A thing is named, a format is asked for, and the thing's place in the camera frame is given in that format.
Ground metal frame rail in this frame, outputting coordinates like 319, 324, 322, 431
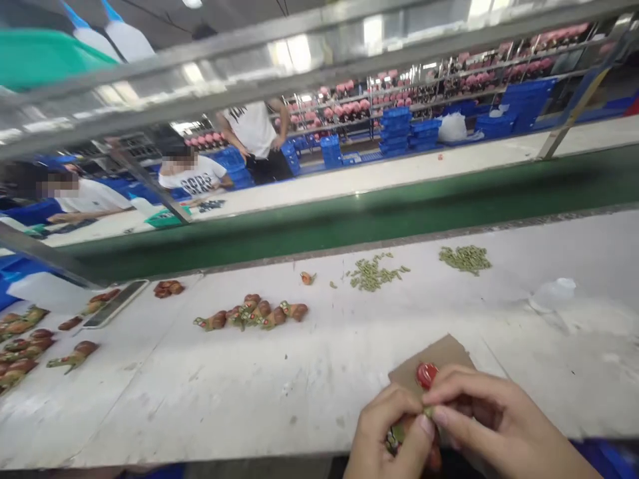
0, 0, 639, 290

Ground white plastic bag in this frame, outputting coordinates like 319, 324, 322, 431
437, 111, 469, 144

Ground shelves with pink toys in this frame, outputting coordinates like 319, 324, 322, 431
184, 22, 620, 150

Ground clear plastic bottle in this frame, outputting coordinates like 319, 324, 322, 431
528, 277, 578, 314

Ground person's left hand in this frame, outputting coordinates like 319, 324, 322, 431
343, 383, 436, 479

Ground blue plastic crate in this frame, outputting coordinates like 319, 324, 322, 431
0, 253, 53, 310

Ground dark flat rectangular tray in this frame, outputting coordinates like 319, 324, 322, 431
81, 279, 150, 330

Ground green plastic tray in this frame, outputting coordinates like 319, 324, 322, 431
143, 203, 194, 230

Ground brown cardboard piece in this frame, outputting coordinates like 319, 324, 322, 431
387, 333, 481, 400

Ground single brown green snail figurine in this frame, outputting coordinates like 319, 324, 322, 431
46, 340, 100, 376
81, 287, 122, 316

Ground pile of green plastic pieces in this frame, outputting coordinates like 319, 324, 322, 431
329, 251, 413, 293
438, 244, 494, 277

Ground cluster of brown snail figurines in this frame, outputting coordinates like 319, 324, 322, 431
193, 293, 310, 332

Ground heap of brown snail toys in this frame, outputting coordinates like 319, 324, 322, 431
0, 305, 57, 396

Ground teal plastic bin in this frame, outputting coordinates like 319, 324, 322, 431
0, 27, 122, 94

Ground white glue bottle blue nozzle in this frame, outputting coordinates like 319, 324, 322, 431
99, 0, 156, 64
61, 0, 120, 63

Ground green conveyor belt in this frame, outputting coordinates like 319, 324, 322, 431
49, 143, 639, 288

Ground stacks of blue crates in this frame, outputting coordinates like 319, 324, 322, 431
209, 77, 560, 190

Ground snail figurine with red shell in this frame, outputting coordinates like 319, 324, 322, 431
385, 361, 444, 472

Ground brown shell parts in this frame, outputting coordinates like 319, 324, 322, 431
152, 279, 186, 299

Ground person's right hand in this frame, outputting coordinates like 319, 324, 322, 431
422, 364, 602, 479

